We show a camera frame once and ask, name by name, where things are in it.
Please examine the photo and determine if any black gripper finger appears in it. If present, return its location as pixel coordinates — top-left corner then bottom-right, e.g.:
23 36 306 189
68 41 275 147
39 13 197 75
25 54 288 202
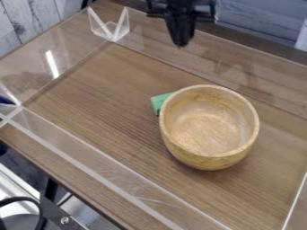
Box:
183 12 196 47
164 11 183 47

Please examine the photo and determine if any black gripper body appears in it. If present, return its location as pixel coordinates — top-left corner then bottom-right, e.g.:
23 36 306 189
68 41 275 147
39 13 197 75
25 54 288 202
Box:
145 0 216 22

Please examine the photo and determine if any green rectangular block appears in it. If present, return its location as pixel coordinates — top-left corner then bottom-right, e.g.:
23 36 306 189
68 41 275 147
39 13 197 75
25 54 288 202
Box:
149 93 171 116

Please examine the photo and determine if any brown wooden bowl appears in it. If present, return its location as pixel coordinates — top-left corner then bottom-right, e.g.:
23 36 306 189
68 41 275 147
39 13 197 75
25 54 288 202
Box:
159 84 260 171

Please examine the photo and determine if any blue object at edge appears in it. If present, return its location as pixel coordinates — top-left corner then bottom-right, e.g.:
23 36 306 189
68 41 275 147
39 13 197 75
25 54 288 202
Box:
0 95 16 105

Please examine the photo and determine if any black metal table leg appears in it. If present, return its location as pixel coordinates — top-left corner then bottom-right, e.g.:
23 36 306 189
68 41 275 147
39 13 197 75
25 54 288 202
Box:
43 179 59 202

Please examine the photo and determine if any clear acrylic corner bracket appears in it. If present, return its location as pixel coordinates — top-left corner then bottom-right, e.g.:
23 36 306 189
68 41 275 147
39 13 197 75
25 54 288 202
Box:
88 7 129 42

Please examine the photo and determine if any clear acrylic tray wall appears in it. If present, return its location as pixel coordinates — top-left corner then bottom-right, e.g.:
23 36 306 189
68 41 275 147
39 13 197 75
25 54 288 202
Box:
0 8 307 230

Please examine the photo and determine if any metal bracket with screw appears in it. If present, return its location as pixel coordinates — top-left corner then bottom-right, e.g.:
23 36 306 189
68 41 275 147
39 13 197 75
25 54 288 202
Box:
40 197 88 230

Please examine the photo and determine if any black cable loop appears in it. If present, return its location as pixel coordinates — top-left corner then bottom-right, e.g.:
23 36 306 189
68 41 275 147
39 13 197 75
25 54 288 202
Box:
0 196 47 230

